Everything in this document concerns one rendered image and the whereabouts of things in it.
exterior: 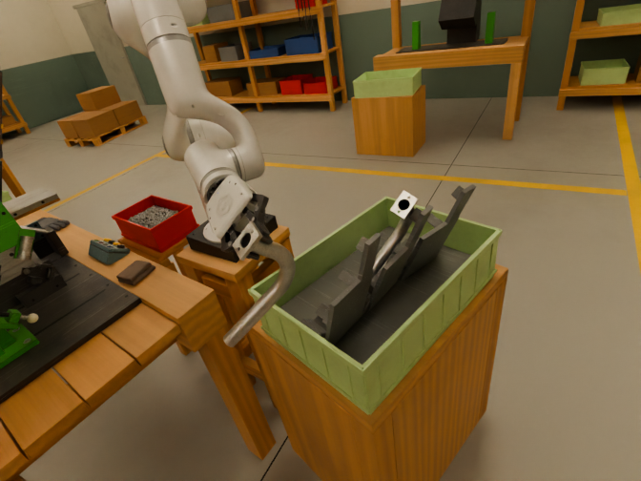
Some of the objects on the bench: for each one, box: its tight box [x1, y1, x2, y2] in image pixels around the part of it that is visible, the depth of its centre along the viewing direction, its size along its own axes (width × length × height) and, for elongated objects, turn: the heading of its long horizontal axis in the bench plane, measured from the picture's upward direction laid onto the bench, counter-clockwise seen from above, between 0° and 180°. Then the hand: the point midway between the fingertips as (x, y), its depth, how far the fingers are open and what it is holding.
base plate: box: [0, 251, 142, 404], centre depth 135 cm, size 42×110×2 cm, turn 67°
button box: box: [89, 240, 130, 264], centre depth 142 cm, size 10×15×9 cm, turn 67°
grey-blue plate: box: [25, 220, 54, 260], centre depth 146 cm, size 10×2×14 cm, turn 157°
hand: (255, 241), depth 64 cm, fingers closed on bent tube, 3 cm apart
